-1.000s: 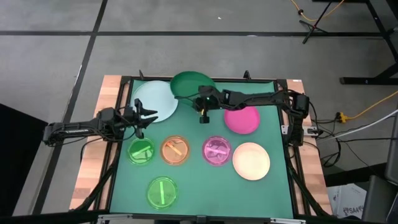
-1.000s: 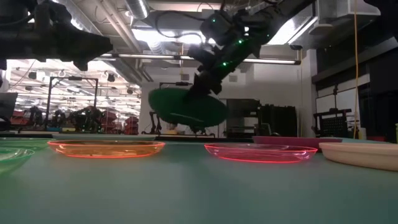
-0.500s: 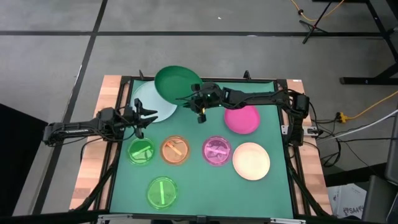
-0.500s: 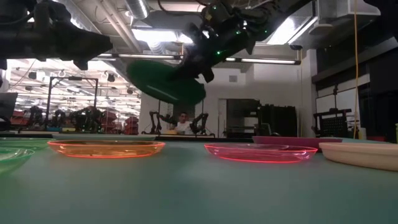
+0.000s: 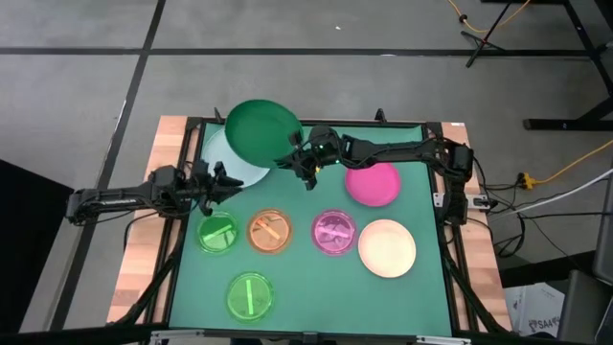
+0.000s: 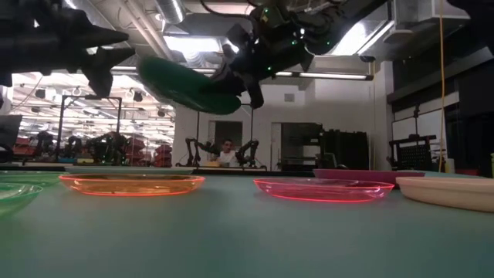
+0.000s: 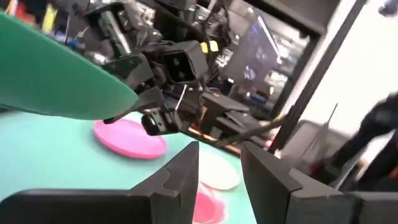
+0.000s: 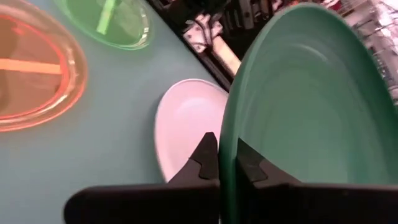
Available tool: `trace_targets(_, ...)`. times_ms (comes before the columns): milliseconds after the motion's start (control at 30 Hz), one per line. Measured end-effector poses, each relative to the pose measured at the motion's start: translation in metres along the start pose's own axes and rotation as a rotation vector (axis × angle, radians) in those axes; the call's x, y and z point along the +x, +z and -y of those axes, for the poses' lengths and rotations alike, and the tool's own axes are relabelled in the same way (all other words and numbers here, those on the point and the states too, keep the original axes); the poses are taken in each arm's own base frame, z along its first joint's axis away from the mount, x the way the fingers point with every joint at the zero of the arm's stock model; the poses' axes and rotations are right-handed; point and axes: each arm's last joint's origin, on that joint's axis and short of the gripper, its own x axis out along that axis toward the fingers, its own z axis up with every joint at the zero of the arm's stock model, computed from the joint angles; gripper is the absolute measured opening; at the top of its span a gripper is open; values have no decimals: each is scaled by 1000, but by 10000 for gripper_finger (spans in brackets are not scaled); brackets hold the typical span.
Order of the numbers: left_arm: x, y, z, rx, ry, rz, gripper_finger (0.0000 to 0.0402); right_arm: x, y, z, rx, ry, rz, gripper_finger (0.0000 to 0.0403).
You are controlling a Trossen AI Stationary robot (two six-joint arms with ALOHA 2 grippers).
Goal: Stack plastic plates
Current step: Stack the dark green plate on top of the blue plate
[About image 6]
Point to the magenta plastic plate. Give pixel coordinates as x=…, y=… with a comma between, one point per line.
x=366, y=175

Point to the red storage shelf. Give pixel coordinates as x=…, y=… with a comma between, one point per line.
x=164, y=152

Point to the pink translucent plastic plate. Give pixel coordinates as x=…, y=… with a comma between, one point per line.
x=324, y=189

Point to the long ceiling light strip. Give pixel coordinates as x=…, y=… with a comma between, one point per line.
x=328, y=75

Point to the dark green plastic plate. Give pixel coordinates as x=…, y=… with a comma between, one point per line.
x=173, y=85

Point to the silver ceiling duct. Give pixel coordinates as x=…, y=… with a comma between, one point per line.
x=170, y=9

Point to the black pegboard cart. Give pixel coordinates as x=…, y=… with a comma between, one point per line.
x=415, y=154

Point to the black table frame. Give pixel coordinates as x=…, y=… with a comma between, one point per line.
x=231, y=171

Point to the green translucent plastic plate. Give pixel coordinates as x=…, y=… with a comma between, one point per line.
x=27, y=177
x=15, y=193

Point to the black folding panels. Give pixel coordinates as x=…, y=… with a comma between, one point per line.
x=347, y=150

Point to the white ceiling duct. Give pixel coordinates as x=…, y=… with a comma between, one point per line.
x=417, y=15

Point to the black background robot arm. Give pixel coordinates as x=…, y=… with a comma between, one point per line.
x=193, y=150
x=108, y=148
x=249, y=150

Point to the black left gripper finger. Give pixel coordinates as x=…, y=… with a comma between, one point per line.
x=104, y=38
x=102, y=69

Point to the black ceiling camera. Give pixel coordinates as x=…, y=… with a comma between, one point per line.
x=366, y=59

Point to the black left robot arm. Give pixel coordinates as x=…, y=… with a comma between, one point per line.
x=23, y=3

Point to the black tripod stand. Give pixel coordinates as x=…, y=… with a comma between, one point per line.
x=416, y=116

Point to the dark storage shelf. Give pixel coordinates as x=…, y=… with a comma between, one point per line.
x=301, y=143

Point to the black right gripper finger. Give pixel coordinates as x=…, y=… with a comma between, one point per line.
x=227, y=81
x=255, y=92

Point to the orange translucent plastic plate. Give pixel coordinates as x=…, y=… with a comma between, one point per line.
x=131, y=185

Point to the cream plastic plate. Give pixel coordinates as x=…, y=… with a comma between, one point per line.
x=447, y=193

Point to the person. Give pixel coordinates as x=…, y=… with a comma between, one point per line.
x=227, y=156

